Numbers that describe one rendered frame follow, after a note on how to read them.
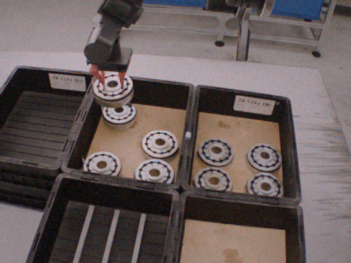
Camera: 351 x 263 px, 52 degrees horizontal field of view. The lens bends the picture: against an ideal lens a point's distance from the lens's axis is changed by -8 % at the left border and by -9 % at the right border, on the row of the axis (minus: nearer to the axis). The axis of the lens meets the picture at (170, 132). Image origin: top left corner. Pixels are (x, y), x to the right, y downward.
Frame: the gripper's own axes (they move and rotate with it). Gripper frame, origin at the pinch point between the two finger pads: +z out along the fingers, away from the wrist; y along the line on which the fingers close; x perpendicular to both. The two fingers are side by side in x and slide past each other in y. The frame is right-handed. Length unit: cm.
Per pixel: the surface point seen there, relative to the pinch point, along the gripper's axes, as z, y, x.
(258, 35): 107, 59, 184
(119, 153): 21.5, 1.2, -6.2
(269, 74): 41, 50, 58
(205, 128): 23.4, 24.6, 8.2
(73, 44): 114, -83, 159
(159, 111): 23.2, 9.7, 12.7
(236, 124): 24.0, 34.1, 11.5
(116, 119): 19.1, -1.7, 4.2
